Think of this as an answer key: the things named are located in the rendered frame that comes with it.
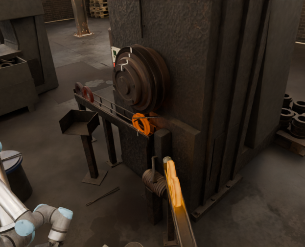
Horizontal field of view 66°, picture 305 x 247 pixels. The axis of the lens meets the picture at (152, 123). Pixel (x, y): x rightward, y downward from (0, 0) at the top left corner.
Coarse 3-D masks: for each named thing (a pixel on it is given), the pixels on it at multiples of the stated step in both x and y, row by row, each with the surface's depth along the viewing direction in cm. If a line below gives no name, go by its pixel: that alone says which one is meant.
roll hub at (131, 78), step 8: (120, 64) 152; (128, 64) 151; (120, 72) 156; (128, 72) 147; (120, 80) 156; (128, 80) 152; (136, 80) 147; (120, 88) 160; (128, 88) 154; (136, 88) 148; (120, 96) 166; (128, 96) 160; (136, 96) 150; (128, 104) 162
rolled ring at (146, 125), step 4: (136, 116) 181; (140, 116) 177; (144, 116) 177; (132, 120) 188; (144, 120) 175; (136, 124) 188; (144, 124) 176; (148, 124) 176; (140, 128) 189; (144, 128) 178; (148, 128) 177; (144, 132) 181; (148, 132) 180
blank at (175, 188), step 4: (172, 180) 129; (176, 180) 128; (172, 184) 131; (176, 184) 125; (172, 188) 134; (176, 188) 124; (180, 188) 124; (172, 192) 134; (176, 192) 123; (180, 192) 124; (172, 196) 135; (176, 196) 123; (180, 196) 123; (176, 200) 124; (180, 200) 124; (176, 204) 125; (180, 204) 125
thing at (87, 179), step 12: (60, 120) 201; (72, 120) 219; (84, 120) 218; (96, 120) 209; (72, 132) 206; (84, 132) 204; (84, 144) 216; (96, 168) 237; (84, 180) 238; (96, 180) 237
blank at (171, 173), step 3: (168, 162) 142; (171, 162) 142; (168, 165) 142; (171, 165) 140; (168, 168) 143; (171, 168) 139; (174, 168) 139; (168, 171) 148; (171, 171) 138; (174, 171) 138; (168, 174) 148; (171, 174) 137; (174, 174) 137; (168, 177) 147; (171, 177) 137; (168, 180) 149
